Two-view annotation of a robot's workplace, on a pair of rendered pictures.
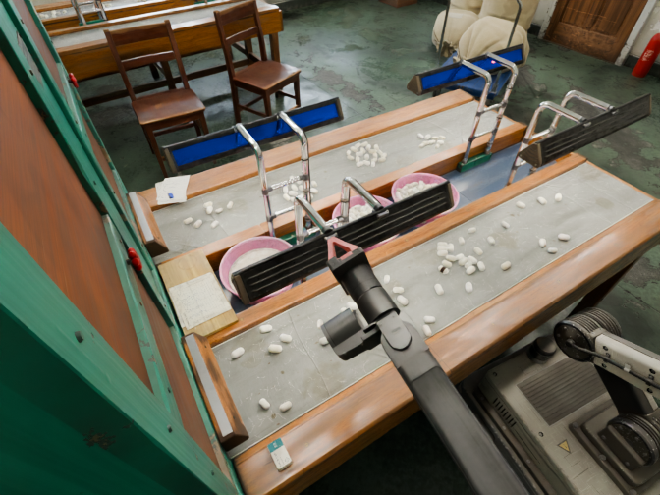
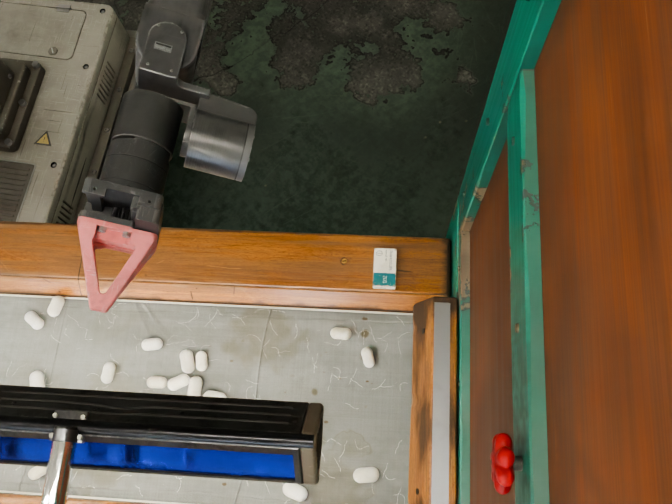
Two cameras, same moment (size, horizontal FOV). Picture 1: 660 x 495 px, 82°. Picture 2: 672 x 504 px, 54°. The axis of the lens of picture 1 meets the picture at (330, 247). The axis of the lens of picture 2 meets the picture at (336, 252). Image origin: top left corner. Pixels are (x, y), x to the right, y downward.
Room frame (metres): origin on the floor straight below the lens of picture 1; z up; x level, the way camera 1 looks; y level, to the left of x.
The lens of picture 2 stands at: (0.48, 0.27, 1.75)
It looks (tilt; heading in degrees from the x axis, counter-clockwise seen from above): 72 degrees down; 225
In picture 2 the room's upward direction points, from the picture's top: 11 degrees counter-clockwise
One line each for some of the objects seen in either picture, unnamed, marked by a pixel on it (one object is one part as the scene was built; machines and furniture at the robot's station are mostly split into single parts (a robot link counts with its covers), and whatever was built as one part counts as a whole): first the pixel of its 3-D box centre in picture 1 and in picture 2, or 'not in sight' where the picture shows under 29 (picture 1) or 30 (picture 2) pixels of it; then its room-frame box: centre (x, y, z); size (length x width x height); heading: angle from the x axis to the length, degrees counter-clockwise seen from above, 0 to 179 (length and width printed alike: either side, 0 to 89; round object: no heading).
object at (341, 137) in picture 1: (329, 154); not in sight; (1.59, 0.00, 0.67); 1.81 x 0.12 x 0.19; 121
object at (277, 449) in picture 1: (279, 454); (384, 268); (0.24, 0.12, 0.77); 0.06 x 0.04 x 0.02; 31
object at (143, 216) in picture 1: (146, 221); not in sight; (0.96, 0.64, 0.83); 0.30 x 0.06 x 0.07; 31
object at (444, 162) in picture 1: (376, 192); not in sight; (1.26, -0.20, 0.71); 1.81 x 0.05 x 0.11; 121
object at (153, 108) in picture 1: (166, 103); not in sight; (2.55, 1.15, 0.45); 0.44 x 0.43 x 0.91; 120
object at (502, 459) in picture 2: (133, 259); (506, 463); (0.43, 0.34, 1.24); 0.04 x 0.02 x 0.04; 31
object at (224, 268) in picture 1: (261, 273); not in sight; (0.81, 0.23, 0.72); 0.27 x 0.27 x 0.10
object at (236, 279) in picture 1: (353, 232); (15, 423); (0.66, -0.06, 1.08); 0.62 x 0.08 x 0.07; 121
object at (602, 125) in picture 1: (592, 126); not in sight; (1.16, -0.89, 1.08); 0.62 x 0.08 x 0.07; 121
